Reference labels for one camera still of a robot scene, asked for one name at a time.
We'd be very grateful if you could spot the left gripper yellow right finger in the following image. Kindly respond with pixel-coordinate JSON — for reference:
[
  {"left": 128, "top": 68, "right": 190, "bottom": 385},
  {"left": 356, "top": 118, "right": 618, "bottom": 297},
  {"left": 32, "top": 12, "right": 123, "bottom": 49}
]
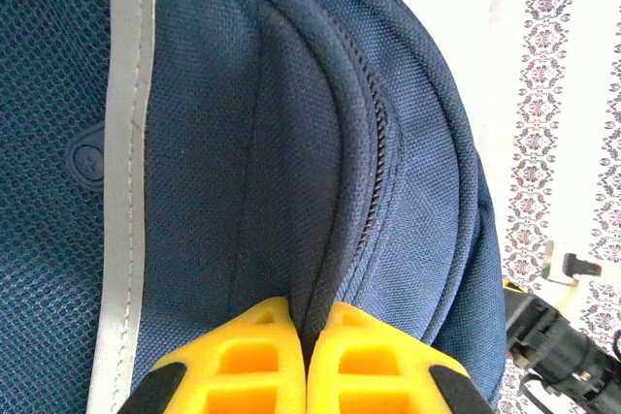
[{"left": 306, "top": 301, "right": 496, "bottom": 414}]

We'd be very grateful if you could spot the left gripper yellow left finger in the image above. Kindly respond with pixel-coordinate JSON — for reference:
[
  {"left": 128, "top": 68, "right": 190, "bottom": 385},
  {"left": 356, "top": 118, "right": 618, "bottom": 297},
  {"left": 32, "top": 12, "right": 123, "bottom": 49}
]
[{"left": 115, "top": 296, "right": 308, "bottom": 414}]

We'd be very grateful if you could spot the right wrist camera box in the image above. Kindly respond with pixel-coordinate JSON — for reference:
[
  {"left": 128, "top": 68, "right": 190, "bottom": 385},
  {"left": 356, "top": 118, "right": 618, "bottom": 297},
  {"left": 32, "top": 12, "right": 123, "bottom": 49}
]
[{"left": 541, "top": 239, "right": 604, "bottom": 287}]

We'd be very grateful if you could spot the navy blue backpack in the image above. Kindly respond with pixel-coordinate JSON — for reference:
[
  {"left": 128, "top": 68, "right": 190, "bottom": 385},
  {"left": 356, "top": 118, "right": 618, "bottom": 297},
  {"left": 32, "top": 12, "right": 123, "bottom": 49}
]
[{"left": 0, "top": 0, "right": 508, "bottom": 414}]

